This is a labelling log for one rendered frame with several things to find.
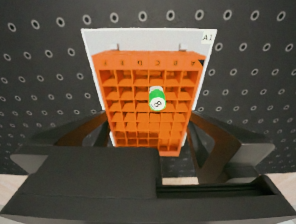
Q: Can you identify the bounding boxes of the orange tube rack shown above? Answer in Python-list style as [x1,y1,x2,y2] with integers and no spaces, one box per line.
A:
[92,50,206,156]

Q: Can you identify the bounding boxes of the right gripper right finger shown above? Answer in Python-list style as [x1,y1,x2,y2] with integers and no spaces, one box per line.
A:
[186,110,275,184]

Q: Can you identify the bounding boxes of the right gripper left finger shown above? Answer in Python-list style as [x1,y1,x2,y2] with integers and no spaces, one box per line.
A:
[22,110,111,147]

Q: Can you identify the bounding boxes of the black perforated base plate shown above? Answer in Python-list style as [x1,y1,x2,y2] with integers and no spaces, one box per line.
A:
[0,0,296,176]

